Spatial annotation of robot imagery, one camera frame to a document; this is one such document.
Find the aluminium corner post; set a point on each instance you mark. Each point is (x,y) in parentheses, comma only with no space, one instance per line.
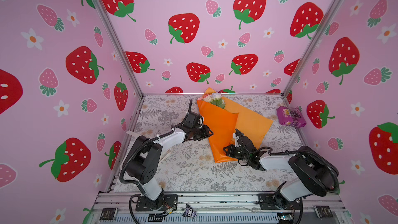
(103,14)
(328,16)

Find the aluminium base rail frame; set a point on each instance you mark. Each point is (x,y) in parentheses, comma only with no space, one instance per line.
(220,208)

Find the aluminium corner post left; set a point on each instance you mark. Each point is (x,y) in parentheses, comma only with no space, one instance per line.
(103,14)

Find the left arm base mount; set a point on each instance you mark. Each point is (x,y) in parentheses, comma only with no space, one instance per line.
(162,203)

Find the small black box left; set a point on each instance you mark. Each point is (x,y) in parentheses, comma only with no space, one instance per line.
(108,214)

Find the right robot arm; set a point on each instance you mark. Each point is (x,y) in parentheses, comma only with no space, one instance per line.
(314,174)

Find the purple snack bag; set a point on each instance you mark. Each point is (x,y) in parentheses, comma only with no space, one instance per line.
(291,117)

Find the orange wrapping paper sheet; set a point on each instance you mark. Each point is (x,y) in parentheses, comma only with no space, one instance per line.
(223,123)

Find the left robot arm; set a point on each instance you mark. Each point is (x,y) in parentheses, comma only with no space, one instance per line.
(141,163)

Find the small black box right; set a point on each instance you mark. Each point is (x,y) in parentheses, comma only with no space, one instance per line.
(323,211)

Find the small black box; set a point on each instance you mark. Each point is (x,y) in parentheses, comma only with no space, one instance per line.
(323,211)
(108,214)

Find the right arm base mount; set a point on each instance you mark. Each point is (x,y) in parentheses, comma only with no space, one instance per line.
(277,202)

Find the white blue fake rose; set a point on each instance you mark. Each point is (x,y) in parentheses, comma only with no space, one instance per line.
(217,100)

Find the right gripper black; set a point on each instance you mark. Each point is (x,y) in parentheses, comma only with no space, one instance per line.
(229,152)

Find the clear ribbon strip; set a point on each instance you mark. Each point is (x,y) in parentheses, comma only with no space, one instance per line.
(134,136)

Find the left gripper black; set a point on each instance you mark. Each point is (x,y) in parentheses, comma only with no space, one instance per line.
(205,132)

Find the aluminium corner post right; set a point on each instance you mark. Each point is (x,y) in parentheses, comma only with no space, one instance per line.
(328,16)

